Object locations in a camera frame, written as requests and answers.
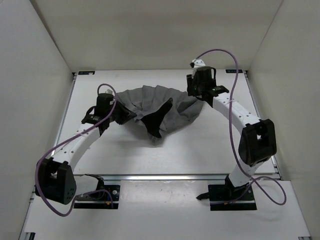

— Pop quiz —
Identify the right blue corner label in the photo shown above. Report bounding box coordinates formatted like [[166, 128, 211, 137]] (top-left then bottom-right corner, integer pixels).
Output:
[[225, 69, 243, 74]]

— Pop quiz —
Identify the left blue corner label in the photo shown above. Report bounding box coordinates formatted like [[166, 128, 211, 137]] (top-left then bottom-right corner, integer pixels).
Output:
[[77, 70, 95, 75]]

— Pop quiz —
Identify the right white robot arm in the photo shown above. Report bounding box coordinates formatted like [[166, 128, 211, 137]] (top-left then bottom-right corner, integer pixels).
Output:
[[186, 66, 277, 200]]

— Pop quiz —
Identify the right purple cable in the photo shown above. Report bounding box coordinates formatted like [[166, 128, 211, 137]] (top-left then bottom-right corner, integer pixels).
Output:
[[192, 48, 287, 206]]

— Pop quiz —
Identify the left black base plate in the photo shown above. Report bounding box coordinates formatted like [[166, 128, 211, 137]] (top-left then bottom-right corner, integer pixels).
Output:
[[73, 174, 121, 210]]

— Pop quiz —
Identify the grey pleated skirt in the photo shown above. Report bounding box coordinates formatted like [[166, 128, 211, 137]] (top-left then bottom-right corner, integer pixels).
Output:
[[117, 85, 204, 146]]

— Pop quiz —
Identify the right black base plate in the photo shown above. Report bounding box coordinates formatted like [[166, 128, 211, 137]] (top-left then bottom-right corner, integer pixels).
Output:
[[196, 184, 257, 211]]

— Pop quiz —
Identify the aluminium front rail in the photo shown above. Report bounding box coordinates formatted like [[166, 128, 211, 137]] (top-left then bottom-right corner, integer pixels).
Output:
[[100, 174, 227, 181]]

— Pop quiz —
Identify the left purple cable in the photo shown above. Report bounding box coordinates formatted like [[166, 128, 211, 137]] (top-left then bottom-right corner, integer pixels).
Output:
[[34, 83, 118, 217]]

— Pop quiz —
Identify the blue corner label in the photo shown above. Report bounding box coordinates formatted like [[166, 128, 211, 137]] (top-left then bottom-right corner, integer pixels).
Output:
[[225, 69, 243, 74], [77, 70, 95, 75]]

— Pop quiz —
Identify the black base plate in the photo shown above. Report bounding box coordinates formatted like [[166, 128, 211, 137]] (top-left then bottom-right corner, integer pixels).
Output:
[[196, 184, 257, 211], [73, 174, 121, 210]]

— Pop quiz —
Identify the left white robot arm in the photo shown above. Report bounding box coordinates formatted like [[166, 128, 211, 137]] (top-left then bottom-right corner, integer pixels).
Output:
[[35, 93, 137, 205]]

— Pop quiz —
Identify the purple cable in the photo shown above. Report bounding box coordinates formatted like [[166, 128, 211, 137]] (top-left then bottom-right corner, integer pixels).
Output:
[[192, 48, 287, 206], [34, 83, 118, 217]]

